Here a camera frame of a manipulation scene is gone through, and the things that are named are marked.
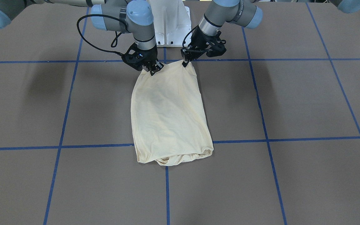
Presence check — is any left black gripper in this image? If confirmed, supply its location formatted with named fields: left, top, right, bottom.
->
left=182, top=27, right=217, bottom=68

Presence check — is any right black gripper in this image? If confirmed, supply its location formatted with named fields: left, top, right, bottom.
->
left=141, top=47, right=164, bottom=76

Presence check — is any beige long-sleeve printed shirt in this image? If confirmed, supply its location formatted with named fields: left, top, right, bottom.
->
left=131, top=60, right=214, bottom=166

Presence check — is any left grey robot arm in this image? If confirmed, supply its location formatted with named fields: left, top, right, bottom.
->
left=185, top=0, right=360, bottom=61

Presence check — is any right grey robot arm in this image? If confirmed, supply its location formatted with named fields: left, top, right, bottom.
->
left=0, top=0, right=164, bottom=75

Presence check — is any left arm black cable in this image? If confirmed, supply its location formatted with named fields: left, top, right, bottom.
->
left=182, top=26, right=226, bottom=55

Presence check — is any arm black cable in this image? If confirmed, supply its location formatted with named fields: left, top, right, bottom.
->
left=77, top=14, right=130, bottom=54
left=182, top=26, right=226, bottom=55

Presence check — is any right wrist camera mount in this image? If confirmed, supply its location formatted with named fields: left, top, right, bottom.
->
left=121, top=43, right=144, bottom=71

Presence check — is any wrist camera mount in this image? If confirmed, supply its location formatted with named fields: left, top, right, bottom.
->
left=206, top=30, right=226, bottom=58
left=121, top=43, right=144, bottom=71

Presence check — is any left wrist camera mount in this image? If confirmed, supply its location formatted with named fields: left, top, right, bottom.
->
left=206, top=30, right=226, bottom=58

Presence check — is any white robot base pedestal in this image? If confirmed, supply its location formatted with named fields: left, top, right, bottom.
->
left=148, top=0, right=192, bottom=48

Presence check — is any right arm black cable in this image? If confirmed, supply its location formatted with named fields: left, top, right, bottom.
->
left=77, top=14, right=130, bottom=54

